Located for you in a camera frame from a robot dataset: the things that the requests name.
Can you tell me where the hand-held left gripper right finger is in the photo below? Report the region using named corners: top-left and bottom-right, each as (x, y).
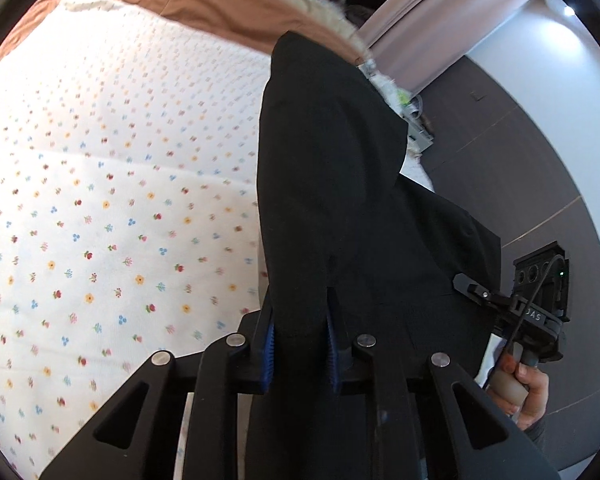
top-left (325, 290), bottom-right (561, 480)

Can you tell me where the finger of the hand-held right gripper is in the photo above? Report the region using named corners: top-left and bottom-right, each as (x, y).
top-left (452, 274), bottom-right (511, 313)

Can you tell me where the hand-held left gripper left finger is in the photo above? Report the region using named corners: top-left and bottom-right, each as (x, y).
top-left (37, 310), bottom-right (276, 480)

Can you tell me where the black jacket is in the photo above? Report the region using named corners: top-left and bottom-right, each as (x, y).
top-left (245, 30), bottom-right (503, 480)

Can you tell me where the person's right hand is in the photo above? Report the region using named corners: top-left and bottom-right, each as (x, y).
top-left (500, 352), bottom-right (551, 431)

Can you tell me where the white power strip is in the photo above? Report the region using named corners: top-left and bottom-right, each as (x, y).
top-left (405, 95), bottom-right (436, 152)

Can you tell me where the white floral bed sheet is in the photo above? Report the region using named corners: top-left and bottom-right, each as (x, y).
top-left (0, 0), bottom-right (436, 480)

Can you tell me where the pink curtain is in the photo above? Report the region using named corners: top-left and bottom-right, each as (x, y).
top-left (350, 0), bottom-right (541, 96)

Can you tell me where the dark round object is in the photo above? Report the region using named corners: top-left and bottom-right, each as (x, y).
top-left (347, 5), bottom-right (377, 32)

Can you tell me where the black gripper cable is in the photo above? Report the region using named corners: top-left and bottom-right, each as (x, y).
top-left (482, 255), bottom-right (566, 391)

